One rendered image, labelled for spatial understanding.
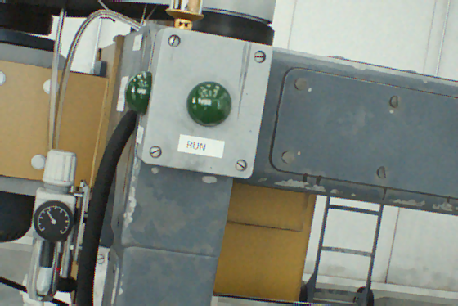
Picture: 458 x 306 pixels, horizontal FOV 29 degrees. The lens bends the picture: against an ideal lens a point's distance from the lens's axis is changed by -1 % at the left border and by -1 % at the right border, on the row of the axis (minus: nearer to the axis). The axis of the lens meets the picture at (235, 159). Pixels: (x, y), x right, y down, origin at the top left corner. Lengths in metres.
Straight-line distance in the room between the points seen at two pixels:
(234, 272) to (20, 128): 0.28
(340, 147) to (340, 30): 5.49
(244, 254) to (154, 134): 0.40
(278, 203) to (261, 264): 0.09
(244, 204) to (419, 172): 0.26
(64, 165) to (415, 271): 5.74
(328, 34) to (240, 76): 5.53
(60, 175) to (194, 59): 0.29
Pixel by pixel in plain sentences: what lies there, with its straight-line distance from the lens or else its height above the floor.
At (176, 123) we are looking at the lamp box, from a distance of 0.58.
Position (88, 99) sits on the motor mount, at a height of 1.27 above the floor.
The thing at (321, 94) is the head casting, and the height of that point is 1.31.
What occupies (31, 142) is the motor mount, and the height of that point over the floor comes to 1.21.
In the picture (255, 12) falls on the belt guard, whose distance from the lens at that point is 0.77.
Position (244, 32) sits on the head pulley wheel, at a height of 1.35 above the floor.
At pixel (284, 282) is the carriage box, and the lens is 0.98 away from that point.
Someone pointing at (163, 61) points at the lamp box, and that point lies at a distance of 0.58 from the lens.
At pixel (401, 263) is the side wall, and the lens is 6.44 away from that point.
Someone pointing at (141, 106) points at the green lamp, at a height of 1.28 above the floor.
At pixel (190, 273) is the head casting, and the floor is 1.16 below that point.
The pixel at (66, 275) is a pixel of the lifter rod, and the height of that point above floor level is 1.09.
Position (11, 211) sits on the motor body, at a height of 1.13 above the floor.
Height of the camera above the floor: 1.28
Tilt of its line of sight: 3 degrees down
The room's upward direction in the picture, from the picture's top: 10 degrees clockwise
